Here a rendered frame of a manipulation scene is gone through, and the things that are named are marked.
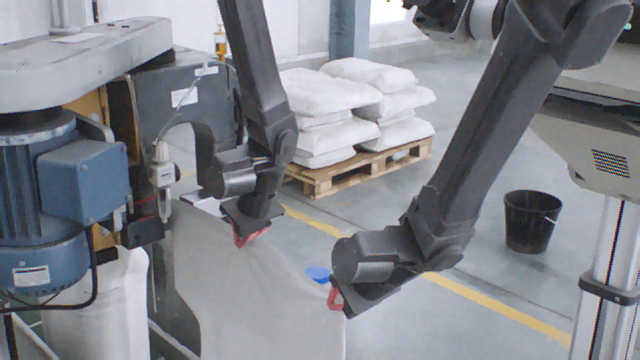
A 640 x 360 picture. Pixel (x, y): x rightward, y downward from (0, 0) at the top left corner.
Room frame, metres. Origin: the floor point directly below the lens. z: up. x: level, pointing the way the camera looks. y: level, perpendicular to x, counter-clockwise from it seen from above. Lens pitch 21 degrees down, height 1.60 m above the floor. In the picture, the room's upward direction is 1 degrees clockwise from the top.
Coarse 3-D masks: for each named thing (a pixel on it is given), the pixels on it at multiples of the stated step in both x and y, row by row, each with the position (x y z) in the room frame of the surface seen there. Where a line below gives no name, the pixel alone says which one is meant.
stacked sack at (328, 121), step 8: (344, 112) 4.09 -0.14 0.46; (304, 120) 3.90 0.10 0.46; (312, 120) 3.92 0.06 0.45; (320, 120) 3.95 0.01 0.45; (328, 120) 3.99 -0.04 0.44; (336, 120) 4.02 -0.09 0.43; (344, 120) 4.05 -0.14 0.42; (304, 128) 3.87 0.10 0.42; (312, 128) 3.91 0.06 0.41; (320, 128) 3.95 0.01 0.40
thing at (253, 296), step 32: (192, 224) 1.19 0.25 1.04; (224, 224) 1.12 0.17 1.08; (192, 256) 1.19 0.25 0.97; (224, 256) 1.12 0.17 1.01; (256, 256) 1.06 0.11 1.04; (192, 288) 1.20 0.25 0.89; (224, 288) 1.12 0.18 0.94; (256, 288) 1.06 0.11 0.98; (288, 288) 0.96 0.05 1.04; (320, 288) 0.90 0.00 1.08; (224, 320) 1.12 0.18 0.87; (256, 320) 1.06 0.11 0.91; (288, 320) 0.96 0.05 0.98; (320, 320) 0.90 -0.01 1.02; (224, 352) 1.06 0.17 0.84; (256, 352) 1.03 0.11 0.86; (288, 352) 0.96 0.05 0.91; (320, 352) 0.90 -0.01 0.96
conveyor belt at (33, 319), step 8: (0, 296) 1.98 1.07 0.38; (16, 304) 1.94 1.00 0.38; (24, 304) 1.94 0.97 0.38; (32, 304) 1.94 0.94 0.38; (16, 312) 1.89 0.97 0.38; (24, 312) 1.89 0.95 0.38; (32, 312) 1.89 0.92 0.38; (40, 312) 1.89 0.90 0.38; (24, 320) 1.84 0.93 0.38; (32, 320) 1.84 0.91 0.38; (40, 320) 1.84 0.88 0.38; (32, 328) 1.80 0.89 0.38; (40, 328) 1.80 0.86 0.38; (40, 336) 1.76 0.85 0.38; (152, 352) 1.69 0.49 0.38
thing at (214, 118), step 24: (192, 48) 1.43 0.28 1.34; (144, 72) 1.18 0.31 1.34; (168, 72) 1.21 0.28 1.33; (192, 72) 1.24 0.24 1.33; (144, 96) 1.17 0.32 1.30; (168, 96) 1.21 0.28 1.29; (216, 96) 1.28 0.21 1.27; (144, 120) 1.17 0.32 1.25; (192, 120) 1.24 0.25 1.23; (216, 120) 1.28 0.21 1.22; (144, 144) 1.17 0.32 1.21; (216, 144) 1.28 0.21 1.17; (144, 192) 1.16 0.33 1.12; (144, 216) 1.16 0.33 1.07
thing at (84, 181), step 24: (72, 144) 0.88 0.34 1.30; (96, 144) 0.88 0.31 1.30; (120, 144) 0.88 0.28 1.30; (48, 168) 0.82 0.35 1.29; (72, 168) 0.81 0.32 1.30; (96, 168) 0.83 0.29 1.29; (120, 168) 0.88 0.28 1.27; (48, 192) 0.82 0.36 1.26; (72, 192) 0.81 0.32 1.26; (96, 192) 0.83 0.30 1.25; (120, 192) 0.87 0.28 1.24; (72, 216) 0.81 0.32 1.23; (96, 216) 0.82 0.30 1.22
